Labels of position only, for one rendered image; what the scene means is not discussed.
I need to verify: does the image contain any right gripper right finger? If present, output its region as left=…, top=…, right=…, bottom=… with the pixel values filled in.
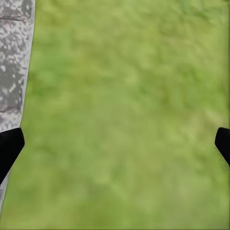
left=215, top=127, right=230, bottom=166

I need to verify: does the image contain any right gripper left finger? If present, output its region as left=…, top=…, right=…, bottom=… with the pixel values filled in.
left=0, top=127, right=25, bottom=185

